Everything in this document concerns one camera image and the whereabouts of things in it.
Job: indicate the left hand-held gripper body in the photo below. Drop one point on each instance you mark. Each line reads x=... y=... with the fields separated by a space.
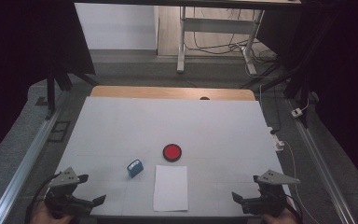
x=62 y=180

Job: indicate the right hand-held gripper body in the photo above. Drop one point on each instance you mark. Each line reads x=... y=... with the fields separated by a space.
x=273 y=178

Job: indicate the blue stamp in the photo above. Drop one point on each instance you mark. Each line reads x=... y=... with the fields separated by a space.
x=135 y=168

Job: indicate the red ink pad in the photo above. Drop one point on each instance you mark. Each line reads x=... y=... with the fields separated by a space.
x=172 y=152

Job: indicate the person's left hand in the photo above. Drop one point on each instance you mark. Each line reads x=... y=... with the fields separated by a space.
x=43 y=216

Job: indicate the person's right hand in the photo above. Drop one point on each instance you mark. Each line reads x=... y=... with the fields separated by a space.
x=279 y=219

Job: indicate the white paper sheet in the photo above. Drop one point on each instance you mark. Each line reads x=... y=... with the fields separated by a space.
x=171 y=189

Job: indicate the small white adapter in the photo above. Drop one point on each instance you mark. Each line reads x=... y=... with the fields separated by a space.
x=296 y=112

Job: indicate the large white table mat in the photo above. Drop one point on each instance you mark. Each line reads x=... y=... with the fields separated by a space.
x=199 y=124

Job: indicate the black metal stand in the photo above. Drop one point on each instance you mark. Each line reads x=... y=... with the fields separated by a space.
x=51 y=90
x=295 y=84

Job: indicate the black curtain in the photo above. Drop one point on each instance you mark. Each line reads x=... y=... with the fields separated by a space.
x=345 y=77
x=18 y=62

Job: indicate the aluminium rail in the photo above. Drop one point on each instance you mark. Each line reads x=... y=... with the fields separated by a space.
x=323 y=168
x=21 y=168

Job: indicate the white desk frame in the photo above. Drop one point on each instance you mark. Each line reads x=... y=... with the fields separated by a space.
x=217 y=25

